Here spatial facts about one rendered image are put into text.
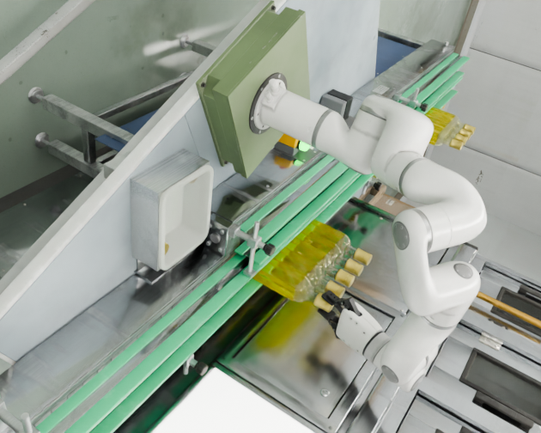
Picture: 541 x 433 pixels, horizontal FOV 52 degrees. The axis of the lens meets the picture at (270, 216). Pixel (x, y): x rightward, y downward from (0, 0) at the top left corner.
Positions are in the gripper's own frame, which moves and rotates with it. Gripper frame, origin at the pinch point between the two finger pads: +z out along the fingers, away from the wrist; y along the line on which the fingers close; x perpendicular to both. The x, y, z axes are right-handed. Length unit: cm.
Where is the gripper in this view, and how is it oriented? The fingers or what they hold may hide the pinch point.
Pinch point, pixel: (328, 304)
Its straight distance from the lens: 144.8
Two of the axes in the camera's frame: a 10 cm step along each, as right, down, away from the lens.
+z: -6.6, -5.3, 5.3
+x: -7.4, 3.4, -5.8
